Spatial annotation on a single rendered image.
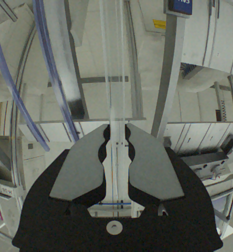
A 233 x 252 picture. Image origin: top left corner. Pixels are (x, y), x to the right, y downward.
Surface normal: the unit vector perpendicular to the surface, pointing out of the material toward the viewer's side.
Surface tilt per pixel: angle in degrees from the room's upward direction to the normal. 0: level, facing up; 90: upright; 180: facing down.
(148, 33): 90
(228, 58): 45
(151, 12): 90
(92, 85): 90
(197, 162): 135
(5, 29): 90
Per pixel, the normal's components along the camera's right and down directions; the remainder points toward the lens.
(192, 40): 0.01, 0.65
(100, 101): 0.00, -0.08
